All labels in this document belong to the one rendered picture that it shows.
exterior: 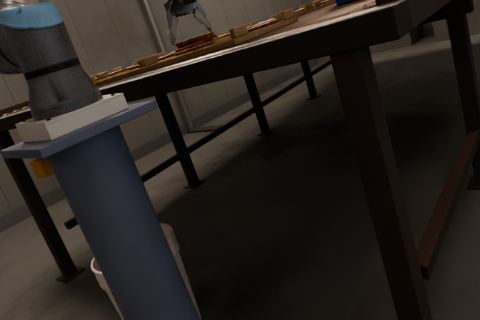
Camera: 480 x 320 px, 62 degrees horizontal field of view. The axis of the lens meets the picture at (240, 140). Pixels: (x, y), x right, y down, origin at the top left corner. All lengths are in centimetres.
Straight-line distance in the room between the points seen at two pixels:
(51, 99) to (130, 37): 369
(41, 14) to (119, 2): 372
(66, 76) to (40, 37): 9
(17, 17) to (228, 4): 478
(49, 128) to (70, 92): 9
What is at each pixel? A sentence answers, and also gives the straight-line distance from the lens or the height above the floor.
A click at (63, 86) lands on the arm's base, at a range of 91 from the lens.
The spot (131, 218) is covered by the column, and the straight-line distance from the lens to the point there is 95.
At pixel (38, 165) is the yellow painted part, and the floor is 68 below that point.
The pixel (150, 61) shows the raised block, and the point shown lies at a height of 95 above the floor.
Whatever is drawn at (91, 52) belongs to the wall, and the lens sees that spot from 434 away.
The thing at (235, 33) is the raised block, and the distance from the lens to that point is 110.
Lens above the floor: 96
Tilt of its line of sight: 15 degrees down
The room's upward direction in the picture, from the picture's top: 19 degrees counter-clockwise
